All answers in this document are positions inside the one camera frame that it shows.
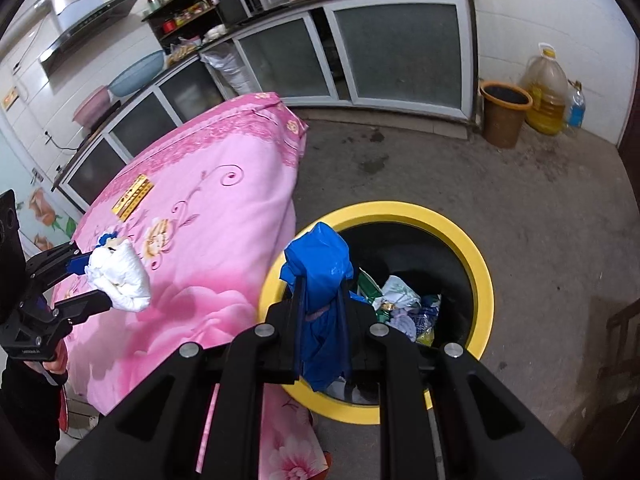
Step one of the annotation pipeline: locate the kitchen counter cabinet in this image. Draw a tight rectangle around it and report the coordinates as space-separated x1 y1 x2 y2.
52 0 478 213

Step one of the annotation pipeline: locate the blue plastic basket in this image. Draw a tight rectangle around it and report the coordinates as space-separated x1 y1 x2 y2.
107 50 167 99

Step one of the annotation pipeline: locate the steel range hood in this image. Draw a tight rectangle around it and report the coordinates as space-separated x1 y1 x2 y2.
35 0 144 77

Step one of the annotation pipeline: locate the pink floral tablecloth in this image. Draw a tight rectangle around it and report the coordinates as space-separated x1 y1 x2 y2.
50 92 331 480

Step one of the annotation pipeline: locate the brown plastic bucket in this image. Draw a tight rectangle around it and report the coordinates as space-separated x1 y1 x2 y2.
479 80 534 149

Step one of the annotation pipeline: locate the person's left forearm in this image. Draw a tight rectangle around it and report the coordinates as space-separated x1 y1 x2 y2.
0 355 66 480

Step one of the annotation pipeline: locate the row of small spice jars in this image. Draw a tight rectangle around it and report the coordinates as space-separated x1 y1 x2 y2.
162 0 221 32

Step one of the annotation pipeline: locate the white woven sack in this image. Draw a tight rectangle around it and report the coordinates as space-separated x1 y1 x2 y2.
200 42 252 104

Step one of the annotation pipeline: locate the floral glass door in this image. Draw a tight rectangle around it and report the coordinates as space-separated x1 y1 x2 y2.
0 125 78 261

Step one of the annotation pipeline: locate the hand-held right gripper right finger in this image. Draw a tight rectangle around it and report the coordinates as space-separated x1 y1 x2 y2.
338 284 584 480

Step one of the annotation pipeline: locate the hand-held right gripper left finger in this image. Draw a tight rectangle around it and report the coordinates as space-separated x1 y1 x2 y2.
55 279 306 480

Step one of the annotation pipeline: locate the large blue plastic bag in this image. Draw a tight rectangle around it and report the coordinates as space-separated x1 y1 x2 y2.
280 222 357 393

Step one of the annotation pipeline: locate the clear bag of food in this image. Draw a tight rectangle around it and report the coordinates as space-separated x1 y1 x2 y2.
167 37 202 67

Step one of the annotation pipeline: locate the red round stool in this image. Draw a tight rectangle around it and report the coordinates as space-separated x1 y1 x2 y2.
57 387 71 433

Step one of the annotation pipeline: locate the dark corner spice shelf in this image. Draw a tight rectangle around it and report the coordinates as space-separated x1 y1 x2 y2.
141 0 230 47

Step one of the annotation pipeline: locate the black microwave oven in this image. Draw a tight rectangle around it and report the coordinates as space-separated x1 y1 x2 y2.
217 0 287 27

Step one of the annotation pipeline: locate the brown wooden furniture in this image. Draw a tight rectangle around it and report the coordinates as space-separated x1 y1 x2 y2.
572 297 640 480

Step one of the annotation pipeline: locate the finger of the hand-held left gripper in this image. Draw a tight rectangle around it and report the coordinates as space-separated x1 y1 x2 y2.
50 287 115 328
25 241 93 288

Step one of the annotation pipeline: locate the large cooking oil bottle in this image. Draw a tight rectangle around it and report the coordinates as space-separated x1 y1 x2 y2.
521 42 571 136

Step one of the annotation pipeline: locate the yellow snack packet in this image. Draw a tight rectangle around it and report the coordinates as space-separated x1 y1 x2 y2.
415 296 442 347

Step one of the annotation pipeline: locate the person's left hand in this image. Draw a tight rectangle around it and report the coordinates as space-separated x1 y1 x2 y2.
27 342 70 387

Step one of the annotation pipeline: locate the white printed tissue packet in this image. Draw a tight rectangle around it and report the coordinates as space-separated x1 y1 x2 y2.
381 275 422 311

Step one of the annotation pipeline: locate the black trash bin yellow rim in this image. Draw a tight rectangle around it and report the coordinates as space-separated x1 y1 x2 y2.
257 201 495 426

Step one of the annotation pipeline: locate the gold cardboard box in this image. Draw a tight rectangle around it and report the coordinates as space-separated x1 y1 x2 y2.
111 174 154 222

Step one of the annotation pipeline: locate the white tissue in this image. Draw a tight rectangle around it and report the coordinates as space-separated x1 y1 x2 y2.
84 239 152 312

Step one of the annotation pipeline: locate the pink plastic basin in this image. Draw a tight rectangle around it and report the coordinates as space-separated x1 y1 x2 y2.
72 85 114 127

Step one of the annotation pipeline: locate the clear water bottle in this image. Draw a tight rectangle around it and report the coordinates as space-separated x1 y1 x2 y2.
565 80 587 131

